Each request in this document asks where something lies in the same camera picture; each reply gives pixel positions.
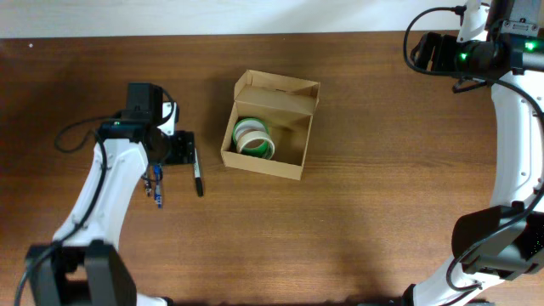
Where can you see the beige masking tape roll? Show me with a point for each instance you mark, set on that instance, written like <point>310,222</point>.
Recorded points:
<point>252,136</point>

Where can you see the black ballpoint pen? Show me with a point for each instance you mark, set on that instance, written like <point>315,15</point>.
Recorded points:
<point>147,182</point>

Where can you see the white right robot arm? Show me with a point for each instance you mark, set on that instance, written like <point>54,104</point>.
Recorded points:
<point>499,47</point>

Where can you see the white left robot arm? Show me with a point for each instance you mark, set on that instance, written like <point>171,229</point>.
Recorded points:
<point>82,266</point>

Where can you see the brown cardboard box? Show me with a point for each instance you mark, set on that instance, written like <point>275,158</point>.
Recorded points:
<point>287,106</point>

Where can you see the blue ballpoint pen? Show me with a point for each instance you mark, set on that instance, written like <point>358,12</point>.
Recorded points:
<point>157,169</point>

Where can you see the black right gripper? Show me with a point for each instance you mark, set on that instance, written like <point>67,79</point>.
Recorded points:
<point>427,52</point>

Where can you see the black permanent marker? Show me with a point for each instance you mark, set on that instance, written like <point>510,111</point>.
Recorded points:
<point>197,173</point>

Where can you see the green tape roll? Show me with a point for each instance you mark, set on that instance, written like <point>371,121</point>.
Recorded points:
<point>256,148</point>

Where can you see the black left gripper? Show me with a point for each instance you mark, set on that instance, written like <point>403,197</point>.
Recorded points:
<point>184,147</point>

